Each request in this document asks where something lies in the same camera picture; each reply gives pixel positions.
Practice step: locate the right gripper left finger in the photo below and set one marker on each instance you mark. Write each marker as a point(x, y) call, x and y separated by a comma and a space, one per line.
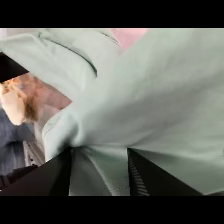
point(46, 180)

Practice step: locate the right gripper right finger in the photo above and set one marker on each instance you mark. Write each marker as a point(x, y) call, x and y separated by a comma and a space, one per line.
point(156, 181)

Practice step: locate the pale green shirt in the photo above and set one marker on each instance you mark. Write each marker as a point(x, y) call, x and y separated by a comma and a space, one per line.
point(150, 100)

